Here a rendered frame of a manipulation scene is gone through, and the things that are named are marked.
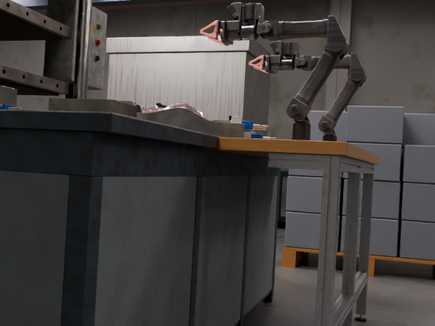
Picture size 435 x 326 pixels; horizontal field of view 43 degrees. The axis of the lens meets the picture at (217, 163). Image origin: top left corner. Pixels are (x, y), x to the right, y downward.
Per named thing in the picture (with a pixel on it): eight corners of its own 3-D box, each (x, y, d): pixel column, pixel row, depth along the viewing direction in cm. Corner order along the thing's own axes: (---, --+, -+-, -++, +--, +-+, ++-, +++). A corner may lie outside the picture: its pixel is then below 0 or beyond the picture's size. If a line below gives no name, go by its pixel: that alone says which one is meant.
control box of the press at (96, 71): (96, 295, 288) (112, 13, 289) (63, 308, 259) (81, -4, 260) (59, 290, 294) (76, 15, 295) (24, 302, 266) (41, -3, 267)
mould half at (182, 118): (241, 143, 212) (242, 114, 212) (243, 140, 186) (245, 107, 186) (111, 135, 212) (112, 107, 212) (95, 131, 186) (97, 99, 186)
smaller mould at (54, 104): (136, 129, 162) (137, 106, 162) (111, 125, 148) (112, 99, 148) (76, 127, 168) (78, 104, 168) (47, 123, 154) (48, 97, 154)
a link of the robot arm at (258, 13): (240, 2, 198) (272, -1, 194) (247, 8, 206) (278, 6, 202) (238, 33, 198) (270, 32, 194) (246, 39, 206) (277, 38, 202)
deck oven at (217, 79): (269, 232, 619) (279, 60, 620) (237, 244, 506) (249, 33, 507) (148, 220, 668) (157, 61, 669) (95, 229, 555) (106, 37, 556)
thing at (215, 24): (198, 21, 202) (222, 19, 199) (205, 26, 209) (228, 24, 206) (197, 39, 202) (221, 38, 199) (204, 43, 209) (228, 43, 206)
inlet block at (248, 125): (267, 134, 196) (268, 119, 196) (268, 134, 191) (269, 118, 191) (230, 132, 197) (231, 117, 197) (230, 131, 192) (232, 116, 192)
